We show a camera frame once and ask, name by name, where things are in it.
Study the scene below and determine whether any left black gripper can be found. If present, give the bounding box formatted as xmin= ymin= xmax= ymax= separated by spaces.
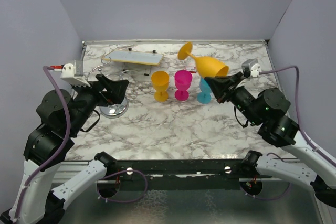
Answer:
xmin=68 ymin=72 xmax=129 ymax=134

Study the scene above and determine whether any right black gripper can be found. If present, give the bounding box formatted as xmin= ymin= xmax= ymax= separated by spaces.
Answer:
xmin=205 ymin=71 xmax=261 ymax=125

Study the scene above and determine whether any blue plastic wine glass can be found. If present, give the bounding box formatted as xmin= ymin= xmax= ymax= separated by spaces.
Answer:
xmin=197 ymin=78 xmax=212 ymax=104

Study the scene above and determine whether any yellow wine glass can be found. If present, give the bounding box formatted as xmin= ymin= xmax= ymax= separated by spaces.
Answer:
xmin=151 ymin=71 xmax=170 ymax=102
xmin=177 ymin=42 xmax=229 ymax=79

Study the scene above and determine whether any pink plastic wine glass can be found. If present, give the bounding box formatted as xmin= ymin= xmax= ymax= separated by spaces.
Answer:
xmin=174 ymin=70 xmax=193 ymax=102

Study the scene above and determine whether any yellow wine glass front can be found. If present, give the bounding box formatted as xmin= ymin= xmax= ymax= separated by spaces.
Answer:
xmin=151 ymin=71 xmax=170 ymax=102

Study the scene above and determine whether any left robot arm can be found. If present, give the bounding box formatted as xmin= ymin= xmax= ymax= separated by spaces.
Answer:
xmin=1 ymin=74 xmax=129 ymax=223

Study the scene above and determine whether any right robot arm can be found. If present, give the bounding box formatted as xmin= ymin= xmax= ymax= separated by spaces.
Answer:
xmin=204 ymin=72 xmax=335 ymax=207

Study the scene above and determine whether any red card box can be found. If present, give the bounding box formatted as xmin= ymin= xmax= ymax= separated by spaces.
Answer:
xmin=184 ymin=66 xmax=197 ymax=73

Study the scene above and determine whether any yellow framed whiteboard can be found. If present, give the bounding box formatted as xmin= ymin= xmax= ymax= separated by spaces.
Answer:
xmin=101 ymin=48 xmax=164 ymax=76

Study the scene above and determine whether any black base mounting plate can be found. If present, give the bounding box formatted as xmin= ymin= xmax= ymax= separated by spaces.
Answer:
xmin=108 ymin=159 xmax=266 ymax=191

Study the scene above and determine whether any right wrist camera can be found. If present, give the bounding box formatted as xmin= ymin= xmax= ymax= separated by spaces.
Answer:
xmin=241 ymin=59 xmax=261 ymax=78

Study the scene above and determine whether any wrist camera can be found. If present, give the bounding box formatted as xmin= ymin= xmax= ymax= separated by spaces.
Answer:
xmin=241 ymin=59 xmax=261 ymax=78
xmin=50 ymin=60 xmax=90 ymax=87

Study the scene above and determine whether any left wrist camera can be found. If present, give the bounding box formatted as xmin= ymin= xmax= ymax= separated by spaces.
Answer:
xmin=50 ymin=60 xmax=90 ymax=87

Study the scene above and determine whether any aluminium rail frame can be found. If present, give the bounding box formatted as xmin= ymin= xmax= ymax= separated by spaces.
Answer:
xmin=28 ymin=39 xmax=329 ymax=224

